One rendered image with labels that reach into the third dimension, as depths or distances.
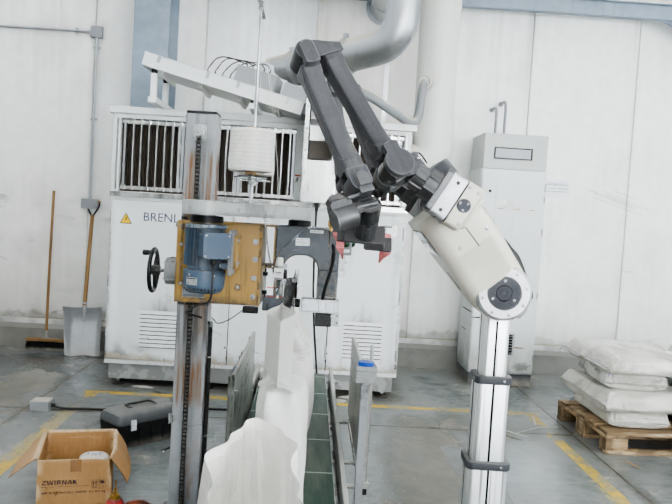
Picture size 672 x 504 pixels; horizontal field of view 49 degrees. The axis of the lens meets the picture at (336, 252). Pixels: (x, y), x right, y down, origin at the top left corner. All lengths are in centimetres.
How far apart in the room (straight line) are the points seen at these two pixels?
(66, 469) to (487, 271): 221
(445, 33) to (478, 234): 416
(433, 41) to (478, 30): 119
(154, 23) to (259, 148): 417
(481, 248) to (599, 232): 533
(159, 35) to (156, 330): 254
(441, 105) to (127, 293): 283
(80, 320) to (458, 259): 528
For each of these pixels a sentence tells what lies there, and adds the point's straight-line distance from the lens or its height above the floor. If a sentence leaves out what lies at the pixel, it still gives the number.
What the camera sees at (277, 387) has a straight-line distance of 235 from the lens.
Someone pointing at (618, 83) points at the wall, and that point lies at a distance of 750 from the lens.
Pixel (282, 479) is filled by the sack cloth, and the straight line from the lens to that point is 107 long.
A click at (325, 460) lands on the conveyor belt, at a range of 315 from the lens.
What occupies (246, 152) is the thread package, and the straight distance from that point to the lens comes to 263.
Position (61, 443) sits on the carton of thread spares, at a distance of 401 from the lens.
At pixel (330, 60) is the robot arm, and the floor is 179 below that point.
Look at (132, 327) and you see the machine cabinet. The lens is 577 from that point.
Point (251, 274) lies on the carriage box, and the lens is 283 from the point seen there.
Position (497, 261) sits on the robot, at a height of 129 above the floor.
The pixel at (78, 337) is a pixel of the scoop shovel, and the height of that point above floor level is 16.
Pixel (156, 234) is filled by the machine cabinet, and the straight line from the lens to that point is 566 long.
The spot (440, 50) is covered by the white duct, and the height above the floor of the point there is 273.
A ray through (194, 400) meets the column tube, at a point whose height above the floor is 63.
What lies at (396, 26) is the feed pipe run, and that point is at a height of 268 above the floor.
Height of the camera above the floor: 140
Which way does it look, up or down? 3 degrees down
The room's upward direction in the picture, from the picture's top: 3 degrees clockwise
